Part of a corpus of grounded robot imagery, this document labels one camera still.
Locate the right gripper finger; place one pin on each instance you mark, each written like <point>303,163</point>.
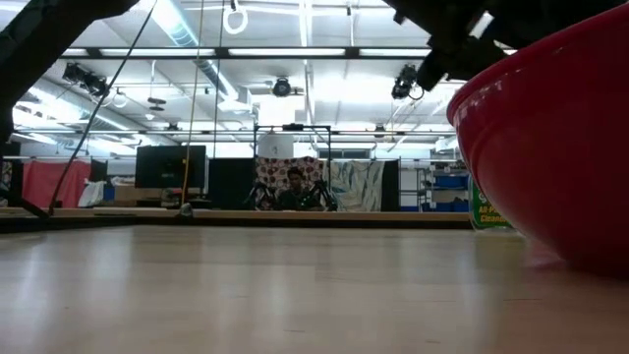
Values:
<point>457,61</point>

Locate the large red plastic bowl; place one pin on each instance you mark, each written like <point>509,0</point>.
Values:
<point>565,147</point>

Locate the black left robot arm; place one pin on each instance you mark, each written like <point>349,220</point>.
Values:
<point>29,44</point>

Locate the metal storage shelf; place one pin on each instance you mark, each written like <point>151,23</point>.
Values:
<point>444,196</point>

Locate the black ceiling spotlight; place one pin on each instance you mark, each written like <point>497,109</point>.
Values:
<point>84,78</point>
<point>404,82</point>
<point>281,87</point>

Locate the blue storage bin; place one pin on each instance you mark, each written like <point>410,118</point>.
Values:
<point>449,181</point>

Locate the cleaner spray bottle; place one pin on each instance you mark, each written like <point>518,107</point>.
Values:
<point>487,212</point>

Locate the leaf patterned cloth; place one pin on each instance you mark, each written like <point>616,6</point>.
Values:
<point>356,184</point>

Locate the white cylinder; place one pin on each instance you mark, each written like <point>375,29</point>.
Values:
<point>275,146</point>

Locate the person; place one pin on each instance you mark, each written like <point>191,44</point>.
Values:
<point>296,195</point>

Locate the floral patterned cloth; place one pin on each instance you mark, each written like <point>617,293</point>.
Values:
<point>272,172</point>

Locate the beige wooden desk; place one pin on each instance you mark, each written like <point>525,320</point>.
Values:
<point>295,215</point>

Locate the black partition panel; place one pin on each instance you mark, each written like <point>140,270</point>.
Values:
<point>231,184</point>

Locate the black computer monitor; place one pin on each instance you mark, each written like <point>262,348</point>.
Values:
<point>169,167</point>

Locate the grey desk grommet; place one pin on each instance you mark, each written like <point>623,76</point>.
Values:
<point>186,211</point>

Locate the red cloth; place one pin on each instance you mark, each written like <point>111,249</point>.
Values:
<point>49,182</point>

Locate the black metal table frame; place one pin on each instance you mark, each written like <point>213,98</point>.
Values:
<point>245,224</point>

